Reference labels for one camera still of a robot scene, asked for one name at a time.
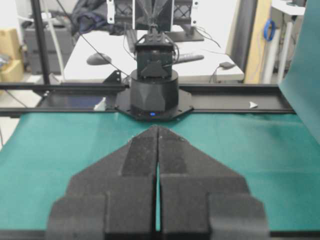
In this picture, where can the black remote control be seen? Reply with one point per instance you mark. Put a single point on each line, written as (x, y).
(189, 57)

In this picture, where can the white office desk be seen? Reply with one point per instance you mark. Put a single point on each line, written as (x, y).
(153, 62)

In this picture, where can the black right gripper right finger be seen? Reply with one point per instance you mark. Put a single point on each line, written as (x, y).
(203, 199)

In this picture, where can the cardboard box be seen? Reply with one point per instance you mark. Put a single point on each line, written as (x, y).
(11, 60)

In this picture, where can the black computer mouse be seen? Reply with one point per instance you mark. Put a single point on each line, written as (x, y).
(98, 59)

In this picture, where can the black computer monitor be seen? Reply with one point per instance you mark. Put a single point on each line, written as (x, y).
(177, 18)

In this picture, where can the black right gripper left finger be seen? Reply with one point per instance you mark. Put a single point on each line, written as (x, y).
(112, 199)

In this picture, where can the black aluminium frame rail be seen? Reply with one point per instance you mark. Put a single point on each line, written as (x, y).
(203, 98)

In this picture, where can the green table cloth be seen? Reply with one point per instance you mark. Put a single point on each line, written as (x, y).
(276, 153)

